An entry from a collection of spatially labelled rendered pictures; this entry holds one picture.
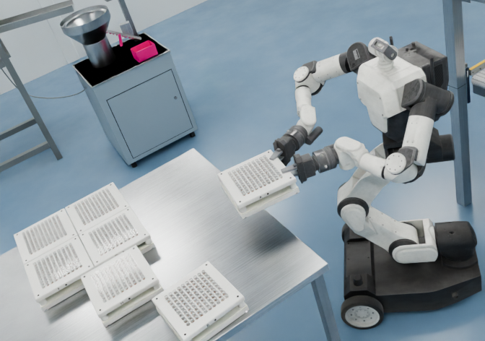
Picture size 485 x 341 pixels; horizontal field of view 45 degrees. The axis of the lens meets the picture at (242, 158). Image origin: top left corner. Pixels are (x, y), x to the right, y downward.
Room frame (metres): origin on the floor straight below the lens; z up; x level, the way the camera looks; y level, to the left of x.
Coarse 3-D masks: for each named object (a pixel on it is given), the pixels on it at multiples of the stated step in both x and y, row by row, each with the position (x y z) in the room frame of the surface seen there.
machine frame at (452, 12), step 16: (448, 0) 2.39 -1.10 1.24; (448, 16) 2.40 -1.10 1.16; (448, 32) 2.40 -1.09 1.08; (448, 48) 2.41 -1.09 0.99; (448, 64) 2.42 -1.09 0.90; (464, 64) 2.39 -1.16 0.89; (464, 80) 2.39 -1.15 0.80; (464, 96) 2.39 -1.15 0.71; (464, 112) 2.39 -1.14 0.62; (464, 128) 2.38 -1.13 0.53; (464, 144) 2.38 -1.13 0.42; (464, 160) 2.38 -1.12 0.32; (464, 176) 2.38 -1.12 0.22; (464, 192) 2.37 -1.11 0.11
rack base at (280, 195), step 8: (280, 192) 1.76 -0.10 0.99; (288, 192) 1.75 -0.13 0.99; (296, 192) 1.76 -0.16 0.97; (232, 200) 1.81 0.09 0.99; (264, 200) 1.75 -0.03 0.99; (272, 200) 1.74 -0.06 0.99; (280, 200) 1.74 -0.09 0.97; (248, 208) 1.73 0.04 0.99; (256, 208) 1.72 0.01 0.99; (264, 208) 1.73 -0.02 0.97; (248, 216) 1.72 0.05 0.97
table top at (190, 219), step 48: (144, 192) 2.26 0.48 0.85; (192, 192) 2.14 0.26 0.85; (192, 240) 1.83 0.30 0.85; (240, 240) 1.74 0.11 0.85; (288, 240) 1.65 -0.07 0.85; (0, 288) 1.92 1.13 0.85; (240, 288) 1.49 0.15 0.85; (288, 288) 1.42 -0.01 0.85; (0, 336) 1.64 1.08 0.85; (48, 336) 1.56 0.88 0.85; (96, 336) 1.49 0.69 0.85; (144, 336) 1.42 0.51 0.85
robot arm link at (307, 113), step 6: (300, 108) 2.13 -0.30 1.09; (306, 108) 2.13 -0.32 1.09; (312, 108) 2.13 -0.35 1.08; (300, 114) 2.11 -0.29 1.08; (306, 114) 2.10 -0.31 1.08; (312, 114) 2.10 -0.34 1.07; (300, 120) 2.09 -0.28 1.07; (306, 120) 2.07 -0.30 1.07; (312, 120) 2.07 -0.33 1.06; (306, 126) 2.06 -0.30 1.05; (312, 126) 2.06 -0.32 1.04
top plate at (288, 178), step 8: (264, 152) 1.99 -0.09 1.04; (272, 152) 1.97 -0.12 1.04; (248, 160) 1.97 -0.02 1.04; (264, 160) 1.93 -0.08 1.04; (272, 160) 1.92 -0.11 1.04; (280, 160) 1.90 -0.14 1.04; (232, 168) 1.95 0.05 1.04; (280, 168) 1.85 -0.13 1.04; (224, 176) 1.91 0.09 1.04; (272, 176) 1.81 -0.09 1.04; (288, 176) 1.78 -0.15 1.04; (224, 184) 1.86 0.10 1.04; (232, 184) 1.85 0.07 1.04; (256, 184) 1.80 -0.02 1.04; (272, 184) 1.77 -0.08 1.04; (280, 184) 1.75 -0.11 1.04; (288, 184) 1.75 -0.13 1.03; (232, 192) 1.80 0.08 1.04; (256, 192) 1.75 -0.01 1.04; (264, 192) 1.74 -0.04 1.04; (272, 192) 1.74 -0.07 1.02; (240, 200) 1.74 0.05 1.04; (248, 200) 1.72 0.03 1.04; (256, 200) 1.73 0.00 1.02; (240, 208) 1.71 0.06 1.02
